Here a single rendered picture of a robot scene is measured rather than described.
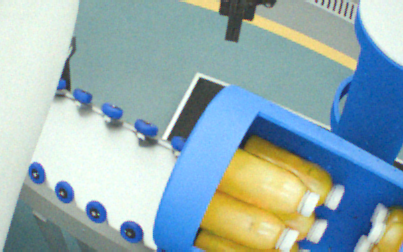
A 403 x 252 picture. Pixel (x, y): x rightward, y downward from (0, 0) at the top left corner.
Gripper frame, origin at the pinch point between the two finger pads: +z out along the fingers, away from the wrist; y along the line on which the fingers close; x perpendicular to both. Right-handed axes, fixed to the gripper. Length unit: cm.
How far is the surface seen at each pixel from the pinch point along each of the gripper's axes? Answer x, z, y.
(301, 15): 140, 153, 26
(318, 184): 1.7, 37.3, 17.9
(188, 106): 74, 138, -10
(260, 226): -7.0, 37.4, 9.7
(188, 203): -7.7, 31.8, -1.4
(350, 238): -1, 53, 31
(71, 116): 17, 60, -28
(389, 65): 42, 50, 37
